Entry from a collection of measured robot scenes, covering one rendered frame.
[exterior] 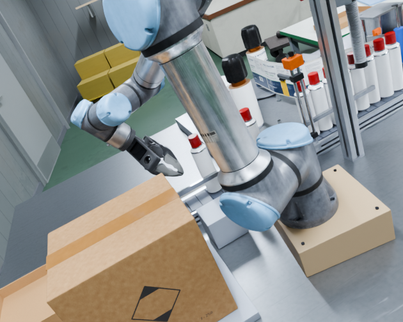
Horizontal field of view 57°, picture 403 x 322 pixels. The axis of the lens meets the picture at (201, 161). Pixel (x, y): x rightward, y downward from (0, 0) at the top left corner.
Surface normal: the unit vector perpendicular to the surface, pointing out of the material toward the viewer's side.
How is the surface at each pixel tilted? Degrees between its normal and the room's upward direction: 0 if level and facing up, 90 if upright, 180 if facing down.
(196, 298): 90
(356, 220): 3
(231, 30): 90
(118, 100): 75
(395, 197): 0
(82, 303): 90
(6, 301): 0
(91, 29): 90
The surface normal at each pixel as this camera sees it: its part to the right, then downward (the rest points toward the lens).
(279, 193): 0.66, -0.03
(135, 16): -0.64, 0.50
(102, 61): 0.13, 0.44
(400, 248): -0.36, -0.82
